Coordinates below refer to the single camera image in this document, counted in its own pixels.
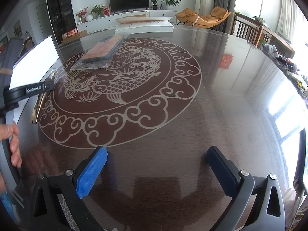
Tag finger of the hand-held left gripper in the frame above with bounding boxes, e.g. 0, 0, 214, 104
44, 76, 56, 91

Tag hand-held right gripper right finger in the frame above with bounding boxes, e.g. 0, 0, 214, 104
207, 146, 286, 231

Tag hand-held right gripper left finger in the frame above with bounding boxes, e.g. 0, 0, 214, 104
28, 146, 109, 231

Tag gold incense stick package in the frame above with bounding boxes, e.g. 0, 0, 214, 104
28, 69, 58, 126

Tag person's left hand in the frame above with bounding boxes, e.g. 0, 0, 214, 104
0, 121, 23, 168

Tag orange boxes on floor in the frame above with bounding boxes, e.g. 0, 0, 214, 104
61, 28, 79, 39

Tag pink phone case package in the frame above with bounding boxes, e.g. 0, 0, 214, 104
71, 34, 129, 71

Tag red flowers in vase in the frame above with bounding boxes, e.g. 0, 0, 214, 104
76, 8, 89, 24

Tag dark glass display cabinet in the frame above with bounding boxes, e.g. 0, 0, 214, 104
46, 0, 78, 45

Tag white television cabinet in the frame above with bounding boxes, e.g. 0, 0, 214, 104
76, 9, 178, 33

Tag bushy potted plant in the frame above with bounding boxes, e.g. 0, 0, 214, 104
90, 4, 105, 18

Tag blue cloth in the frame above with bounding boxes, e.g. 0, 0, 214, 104
0, 192, 15, 223

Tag black television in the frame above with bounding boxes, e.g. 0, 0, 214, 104
109, 0, 150, 13

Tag pile of small clutter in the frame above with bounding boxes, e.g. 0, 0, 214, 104
260, 42, 308, 97

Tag wooden chair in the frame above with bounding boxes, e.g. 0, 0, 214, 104
232, 13, 263, 47

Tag wooden side table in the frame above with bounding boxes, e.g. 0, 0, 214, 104
259, 17, 295, 58

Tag large potted plant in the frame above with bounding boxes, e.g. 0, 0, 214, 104
160, 0, 181, 10

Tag orange lounge chair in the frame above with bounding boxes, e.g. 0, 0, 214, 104
175, 7, 232, 28

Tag white sheer curtain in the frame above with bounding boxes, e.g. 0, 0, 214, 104
275, 0, 302, 44

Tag framed wall picture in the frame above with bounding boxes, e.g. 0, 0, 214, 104
13, 19, 22, 38

